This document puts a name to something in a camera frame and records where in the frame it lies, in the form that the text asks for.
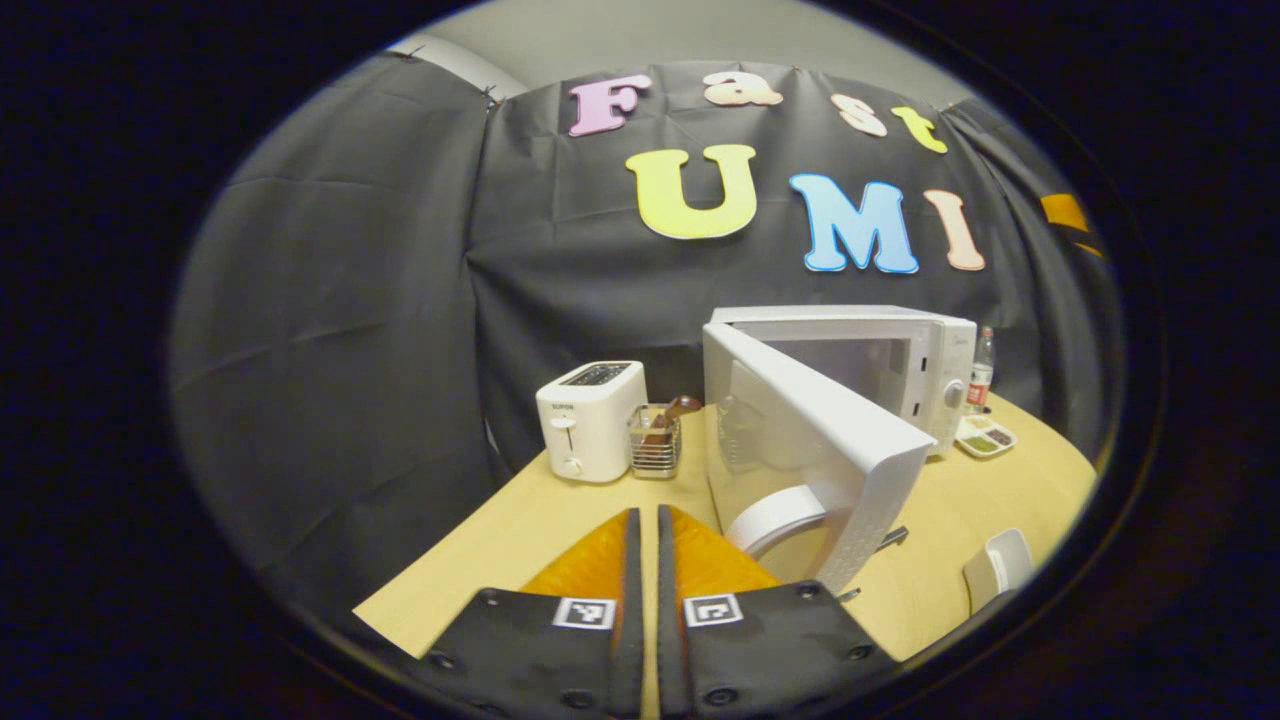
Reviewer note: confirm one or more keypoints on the brown wooden spoon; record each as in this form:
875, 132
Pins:
675, 410

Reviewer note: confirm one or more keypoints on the small white plate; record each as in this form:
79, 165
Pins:
1000, 570

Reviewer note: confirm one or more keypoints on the white divided dish of grains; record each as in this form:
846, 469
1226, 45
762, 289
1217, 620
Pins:
985, 438

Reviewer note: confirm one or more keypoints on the white toaster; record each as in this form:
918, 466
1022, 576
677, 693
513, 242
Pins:
590, 425

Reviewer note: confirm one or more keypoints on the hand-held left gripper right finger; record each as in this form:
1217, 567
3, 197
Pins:
770, 660

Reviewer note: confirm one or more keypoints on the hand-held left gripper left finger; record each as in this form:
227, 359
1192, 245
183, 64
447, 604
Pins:
540, 660

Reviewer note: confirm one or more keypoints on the white microwave oven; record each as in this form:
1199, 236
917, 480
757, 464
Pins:
800, 440

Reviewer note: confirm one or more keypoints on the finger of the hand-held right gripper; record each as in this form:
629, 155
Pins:
1090, 249
1065, 212

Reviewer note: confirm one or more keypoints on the black backdrop cloth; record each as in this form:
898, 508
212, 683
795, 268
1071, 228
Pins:
330, 330

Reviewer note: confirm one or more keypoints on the clear bottle with red label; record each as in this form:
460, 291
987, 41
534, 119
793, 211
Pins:
980, 375

